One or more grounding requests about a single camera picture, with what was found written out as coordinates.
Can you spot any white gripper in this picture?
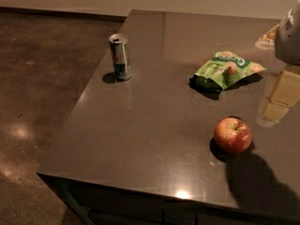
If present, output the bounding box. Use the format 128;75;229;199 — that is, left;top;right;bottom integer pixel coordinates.
256;0;300;127

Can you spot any red apple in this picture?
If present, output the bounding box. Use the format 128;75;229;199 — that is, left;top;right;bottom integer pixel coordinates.
214;117;252;154

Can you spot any silver blue redbull can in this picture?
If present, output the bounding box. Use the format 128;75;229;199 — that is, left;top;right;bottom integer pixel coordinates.
109;33;131;81

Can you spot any yellow snack bag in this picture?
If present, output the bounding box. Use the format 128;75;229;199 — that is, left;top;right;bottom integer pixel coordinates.
255;24;279;50

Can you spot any green snack bag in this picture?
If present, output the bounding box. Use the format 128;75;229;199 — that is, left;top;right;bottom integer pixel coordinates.
189;51;265;92

